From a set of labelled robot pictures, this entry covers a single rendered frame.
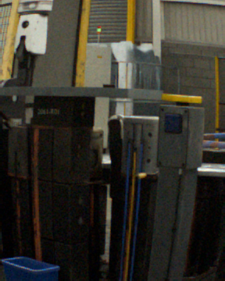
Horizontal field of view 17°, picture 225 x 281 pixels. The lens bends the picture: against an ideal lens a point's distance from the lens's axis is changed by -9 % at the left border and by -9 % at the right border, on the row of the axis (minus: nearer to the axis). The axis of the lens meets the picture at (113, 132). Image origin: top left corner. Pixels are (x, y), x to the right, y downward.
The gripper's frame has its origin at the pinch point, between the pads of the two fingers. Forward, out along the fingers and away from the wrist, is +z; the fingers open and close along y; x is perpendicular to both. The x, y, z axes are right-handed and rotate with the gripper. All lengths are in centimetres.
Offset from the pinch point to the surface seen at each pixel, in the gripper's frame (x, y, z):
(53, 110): -9.9, -7.9, 6.7
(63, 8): 111, 368, -60
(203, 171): -37.5, 12.8, 18.8
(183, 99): -36.1, -15.2, 3.3
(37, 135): -6.1, -6.3, 11.7
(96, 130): -12.7, 14.6, 11.3
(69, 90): -14.3, -12.3, 2.6
